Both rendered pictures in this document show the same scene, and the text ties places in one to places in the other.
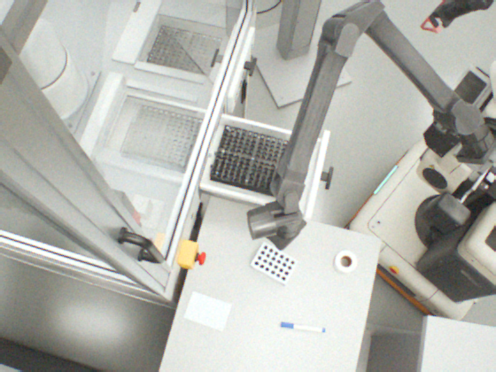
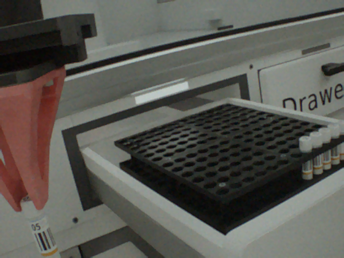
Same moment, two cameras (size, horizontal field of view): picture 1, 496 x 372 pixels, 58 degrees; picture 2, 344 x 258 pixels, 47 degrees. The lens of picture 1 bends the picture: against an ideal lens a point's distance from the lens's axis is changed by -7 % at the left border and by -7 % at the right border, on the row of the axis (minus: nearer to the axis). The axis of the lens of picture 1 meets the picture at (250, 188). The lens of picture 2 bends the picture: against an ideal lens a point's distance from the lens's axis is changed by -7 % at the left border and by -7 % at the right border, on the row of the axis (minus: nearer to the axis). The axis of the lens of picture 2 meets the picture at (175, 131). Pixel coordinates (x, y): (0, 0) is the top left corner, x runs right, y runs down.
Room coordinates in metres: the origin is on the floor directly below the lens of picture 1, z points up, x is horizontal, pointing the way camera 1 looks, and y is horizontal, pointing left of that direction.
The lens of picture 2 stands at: (0.25, -0.32, 1.06)
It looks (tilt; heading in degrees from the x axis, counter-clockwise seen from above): 18 degrees down; 55
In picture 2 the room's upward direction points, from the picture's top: 10 degrees counter-clockwise
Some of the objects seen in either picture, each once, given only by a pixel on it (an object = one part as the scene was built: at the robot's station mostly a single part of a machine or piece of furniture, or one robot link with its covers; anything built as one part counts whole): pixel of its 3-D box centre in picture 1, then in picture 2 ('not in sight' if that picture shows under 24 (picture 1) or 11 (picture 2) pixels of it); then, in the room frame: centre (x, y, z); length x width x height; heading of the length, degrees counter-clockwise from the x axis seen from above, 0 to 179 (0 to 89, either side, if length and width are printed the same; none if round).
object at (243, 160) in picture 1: (251, 162); (228, 163); (0.54, 0.01, 0.87); 0.22 x 0.18 x 0.06; 83
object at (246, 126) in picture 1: (249, 162); (224, 165); (0.55, 0.02, 0.86); 0.40 x 0.26 x 0.06; 83
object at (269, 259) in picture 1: (274, 264); not in sight; (0.26, -0.10, 0.78); 0.12 x 0.08 x 0.04; 68
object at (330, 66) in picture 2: (249, 65); (333, 67); (0.87, 0.06, 0.91); 0.07 x 0.04 x 0.01; 173
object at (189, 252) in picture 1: (189, 255); not in sight; (0.23, 0.15, 0.88); 0.07 x 0.05 x 0.07; 173
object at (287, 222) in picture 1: (286, 219); not in sight; (0.30, -0.10, 1.14); 0.07 x 0.06 x 0.07; 113
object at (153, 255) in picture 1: (144, 249); not in sight; (0.13, 0.16, 1.45); 0.05 x 0.03 x 0.19; 83
